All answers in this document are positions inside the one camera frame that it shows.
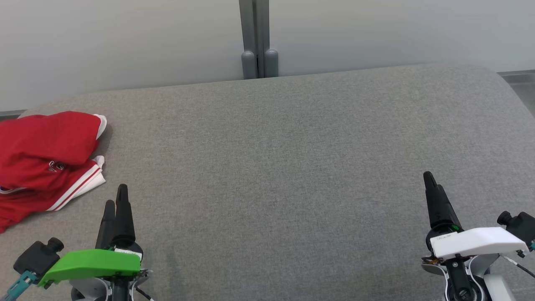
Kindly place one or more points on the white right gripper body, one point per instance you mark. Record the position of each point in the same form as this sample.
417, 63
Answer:
476, 242

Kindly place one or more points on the grey partition post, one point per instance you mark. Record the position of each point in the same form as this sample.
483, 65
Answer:
259, 42

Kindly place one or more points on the red jersey with striped trim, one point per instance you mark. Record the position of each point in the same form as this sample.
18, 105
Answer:
37, 194

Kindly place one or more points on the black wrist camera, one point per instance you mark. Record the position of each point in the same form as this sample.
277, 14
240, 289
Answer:
522, 225
37, 257

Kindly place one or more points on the grey fabric sofa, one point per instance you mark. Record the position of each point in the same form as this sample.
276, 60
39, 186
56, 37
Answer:
271, 175

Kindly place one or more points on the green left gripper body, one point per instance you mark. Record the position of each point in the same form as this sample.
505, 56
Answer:
92, 263

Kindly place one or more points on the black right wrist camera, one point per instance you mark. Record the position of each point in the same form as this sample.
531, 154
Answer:
522, 225

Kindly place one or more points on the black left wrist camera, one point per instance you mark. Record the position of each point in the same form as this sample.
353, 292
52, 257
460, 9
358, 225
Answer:
37, 257

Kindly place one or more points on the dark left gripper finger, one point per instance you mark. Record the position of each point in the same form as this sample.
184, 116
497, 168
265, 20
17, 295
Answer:
106, 225
124, 221

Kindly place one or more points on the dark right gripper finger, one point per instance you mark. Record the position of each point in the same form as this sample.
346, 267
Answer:
432, 205
449, 215

